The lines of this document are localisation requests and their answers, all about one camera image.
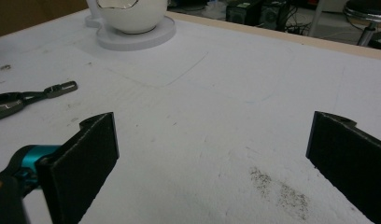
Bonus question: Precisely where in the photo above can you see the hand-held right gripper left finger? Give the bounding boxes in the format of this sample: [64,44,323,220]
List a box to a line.
[35,111,120,224]

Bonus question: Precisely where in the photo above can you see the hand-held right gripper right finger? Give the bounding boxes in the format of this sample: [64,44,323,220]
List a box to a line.
[305,110,381,224]

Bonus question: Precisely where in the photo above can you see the dark metal wristwatch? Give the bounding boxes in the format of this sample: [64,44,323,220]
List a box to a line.
[0,80,78,122]

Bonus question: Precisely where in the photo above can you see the white round stand base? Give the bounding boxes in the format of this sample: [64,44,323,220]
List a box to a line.
[84,13,177,52]

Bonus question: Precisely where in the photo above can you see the chrome stool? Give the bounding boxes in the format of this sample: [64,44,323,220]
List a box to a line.
[342,0,381,48]

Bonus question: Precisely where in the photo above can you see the white metal leg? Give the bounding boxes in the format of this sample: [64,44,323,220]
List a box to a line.
[307,0,329,38]

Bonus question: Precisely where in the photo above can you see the white egg-shaped bowl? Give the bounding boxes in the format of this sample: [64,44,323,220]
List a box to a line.
[94,0,169,35]

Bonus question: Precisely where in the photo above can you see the black electronic box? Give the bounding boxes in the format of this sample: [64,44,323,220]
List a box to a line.
[225,0,289,31]

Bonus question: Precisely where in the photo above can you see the black cables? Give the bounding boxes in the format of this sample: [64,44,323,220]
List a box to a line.
[284,6,312,35]

